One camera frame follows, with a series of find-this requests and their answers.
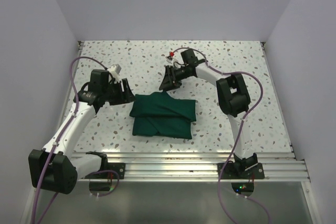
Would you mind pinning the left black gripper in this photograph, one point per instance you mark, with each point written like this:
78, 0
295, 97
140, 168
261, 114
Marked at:
125, 97

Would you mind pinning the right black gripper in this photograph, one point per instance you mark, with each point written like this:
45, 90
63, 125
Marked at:
170, 81

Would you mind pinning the green surgical cloth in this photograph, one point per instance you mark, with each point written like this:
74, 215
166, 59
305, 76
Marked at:
159, 114

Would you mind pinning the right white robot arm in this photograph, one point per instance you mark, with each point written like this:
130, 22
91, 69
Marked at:
233, 99

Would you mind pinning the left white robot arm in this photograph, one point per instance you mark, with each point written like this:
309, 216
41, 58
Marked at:
51, 167

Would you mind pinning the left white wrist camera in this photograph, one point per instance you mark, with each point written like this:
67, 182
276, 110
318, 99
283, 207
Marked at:
115, 71

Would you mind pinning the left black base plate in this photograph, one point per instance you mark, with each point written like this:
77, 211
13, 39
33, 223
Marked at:
110, 172

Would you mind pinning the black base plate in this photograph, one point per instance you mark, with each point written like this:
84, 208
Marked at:
254, 172
110, 172

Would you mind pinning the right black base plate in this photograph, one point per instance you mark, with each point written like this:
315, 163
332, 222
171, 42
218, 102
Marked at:
254, 172

